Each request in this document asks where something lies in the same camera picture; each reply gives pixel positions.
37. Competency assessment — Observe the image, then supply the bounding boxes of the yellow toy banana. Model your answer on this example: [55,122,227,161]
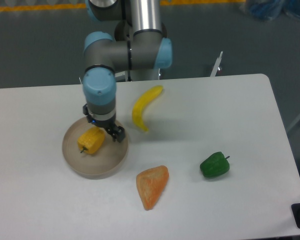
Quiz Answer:
[131,85,164,132]

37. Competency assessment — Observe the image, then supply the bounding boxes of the beige round plate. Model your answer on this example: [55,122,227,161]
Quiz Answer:
[62,117,129,179]

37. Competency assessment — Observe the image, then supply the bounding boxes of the white bracket behind table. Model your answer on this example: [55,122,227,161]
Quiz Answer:
[210,51,223,77]

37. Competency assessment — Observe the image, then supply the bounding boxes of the orange triangular toy bread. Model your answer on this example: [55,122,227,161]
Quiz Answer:
[136,165,170,211]

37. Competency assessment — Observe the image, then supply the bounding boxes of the blue plastic bag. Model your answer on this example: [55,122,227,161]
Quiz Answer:
[244,0,300,21]

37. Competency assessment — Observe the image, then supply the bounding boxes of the green toy pepper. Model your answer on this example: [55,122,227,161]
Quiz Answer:
[199,151,230,179]

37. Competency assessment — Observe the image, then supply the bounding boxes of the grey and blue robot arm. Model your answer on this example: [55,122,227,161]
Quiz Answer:
[82,0,173,143]

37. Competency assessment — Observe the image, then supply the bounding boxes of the yellow toy pepper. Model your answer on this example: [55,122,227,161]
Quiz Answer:
[77,126,105,155]

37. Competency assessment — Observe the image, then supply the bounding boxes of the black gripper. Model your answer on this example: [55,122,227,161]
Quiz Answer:
[82,104,126,143]

